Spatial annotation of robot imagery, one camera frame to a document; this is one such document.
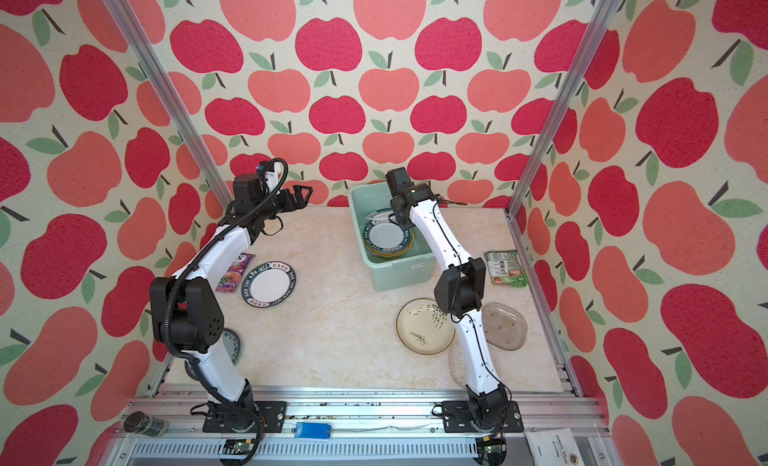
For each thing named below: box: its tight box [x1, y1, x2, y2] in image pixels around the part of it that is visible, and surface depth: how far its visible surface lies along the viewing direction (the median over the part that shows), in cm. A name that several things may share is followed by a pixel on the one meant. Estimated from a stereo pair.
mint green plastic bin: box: [348, 182, 437, 292], surface depth 95 cm
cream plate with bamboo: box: [396, 298, 456, 355], surface depth 92 cm
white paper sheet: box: [524, 427, 585, 466], surface depth 70 cm
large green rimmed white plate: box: [363, 220, 412, 254], surface depth 111 cm
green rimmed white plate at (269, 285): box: [241, 261, 297, 309], surface depth 101 cm
